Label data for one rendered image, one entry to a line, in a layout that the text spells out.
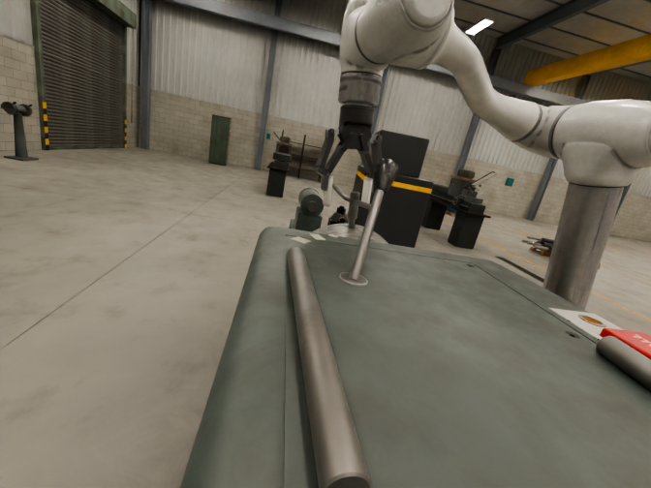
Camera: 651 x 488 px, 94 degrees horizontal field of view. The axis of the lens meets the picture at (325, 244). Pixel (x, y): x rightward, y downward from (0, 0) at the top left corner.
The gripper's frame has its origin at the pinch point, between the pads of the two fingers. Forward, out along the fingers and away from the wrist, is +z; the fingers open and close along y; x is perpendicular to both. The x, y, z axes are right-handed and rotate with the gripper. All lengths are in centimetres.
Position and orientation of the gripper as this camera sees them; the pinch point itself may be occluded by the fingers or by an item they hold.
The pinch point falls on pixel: (347, 197)
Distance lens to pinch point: 74.6
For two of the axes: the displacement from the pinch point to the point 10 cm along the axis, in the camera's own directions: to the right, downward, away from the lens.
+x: 4.0, 3.1, -8.6
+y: -9.1, 0.4, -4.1
